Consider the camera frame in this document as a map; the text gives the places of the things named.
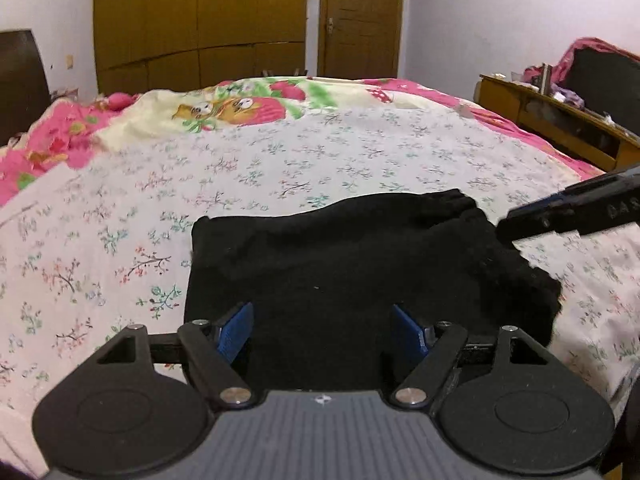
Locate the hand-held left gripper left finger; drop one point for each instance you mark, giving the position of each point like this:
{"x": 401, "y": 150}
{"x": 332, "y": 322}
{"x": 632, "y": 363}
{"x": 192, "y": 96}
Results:
{"x": 235, "y": 332}

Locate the dark brown headboard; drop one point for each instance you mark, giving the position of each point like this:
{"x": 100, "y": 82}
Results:
{"x": 20, "y": 85}

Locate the wooden side desk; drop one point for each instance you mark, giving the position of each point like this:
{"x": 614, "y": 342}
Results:
{"x": 565, "y": 125}

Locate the black television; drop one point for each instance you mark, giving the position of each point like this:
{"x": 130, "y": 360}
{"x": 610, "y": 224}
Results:
{"x": 610, "y": 85}

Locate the pile of small household items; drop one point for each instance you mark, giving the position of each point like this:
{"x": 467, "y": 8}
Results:
{"x": 547, "y": 82}

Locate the brown wooden door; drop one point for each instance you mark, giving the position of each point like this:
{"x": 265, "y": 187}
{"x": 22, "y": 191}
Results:
{"x": 365, "y": 10}

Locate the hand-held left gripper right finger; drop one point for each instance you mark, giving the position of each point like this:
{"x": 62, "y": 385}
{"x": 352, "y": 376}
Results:
{"x": 407, "y": 332}

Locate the black pants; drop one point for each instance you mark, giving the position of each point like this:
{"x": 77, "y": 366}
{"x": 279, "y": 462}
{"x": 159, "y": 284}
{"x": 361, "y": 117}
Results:
{"x": 325, "y": 270}

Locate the brown wooden wardrobe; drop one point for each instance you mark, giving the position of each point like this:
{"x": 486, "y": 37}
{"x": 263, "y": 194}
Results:
{"x": 200, "y": 10}

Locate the pink strawberry printed quilt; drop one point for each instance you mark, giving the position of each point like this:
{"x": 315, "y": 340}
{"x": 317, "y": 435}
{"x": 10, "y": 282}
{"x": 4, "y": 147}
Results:
{"x": 60, "y": 125}

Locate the pink cloth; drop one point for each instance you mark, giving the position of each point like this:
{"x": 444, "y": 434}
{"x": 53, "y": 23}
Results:
{"x": 585, "y": 45}

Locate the pale folded cloth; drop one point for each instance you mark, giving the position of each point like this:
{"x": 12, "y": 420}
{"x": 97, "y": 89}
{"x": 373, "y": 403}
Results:
{"x": 40, "y": 195}

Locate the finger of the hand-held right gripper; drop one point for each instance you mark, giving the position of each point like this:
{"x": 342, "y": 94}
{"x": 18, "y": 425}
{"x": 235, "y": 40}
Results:
{"x": 535, "y": 222}
{"x": 590, "y": 190}

